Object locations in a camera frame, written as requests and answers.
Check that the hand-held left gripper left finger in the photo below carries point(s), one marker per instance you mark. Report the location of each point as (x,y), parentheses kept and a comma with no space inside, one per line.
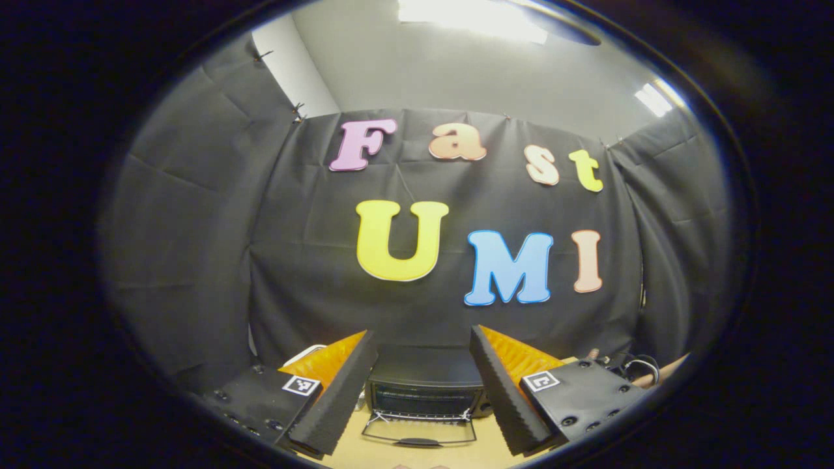
(339,397)

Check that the black backdrop cloth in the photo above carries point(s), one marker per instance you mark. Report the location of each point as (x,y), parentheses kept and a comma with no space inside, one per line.
(293,228)

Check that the large ceiling light panel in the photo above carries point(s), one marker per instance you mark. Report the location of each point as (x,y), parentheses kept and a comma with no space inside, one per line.
(472,16)

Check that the black electric oven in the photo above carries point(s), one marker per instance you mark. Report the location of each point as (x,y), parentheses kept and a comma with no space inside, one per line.
(423,374)

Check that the small ceiling light panel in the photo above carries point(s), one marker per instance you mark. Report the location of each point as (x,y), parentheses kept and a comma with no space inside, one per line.
(655,99)

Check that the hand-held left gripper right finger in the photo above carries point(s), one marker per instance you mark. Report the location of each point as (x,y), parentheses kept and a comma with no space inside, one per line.
(505,397)

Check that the white countertop appliance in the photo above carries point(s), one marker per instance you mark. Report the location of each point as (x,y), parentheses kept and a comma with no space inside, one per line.
(306,354)

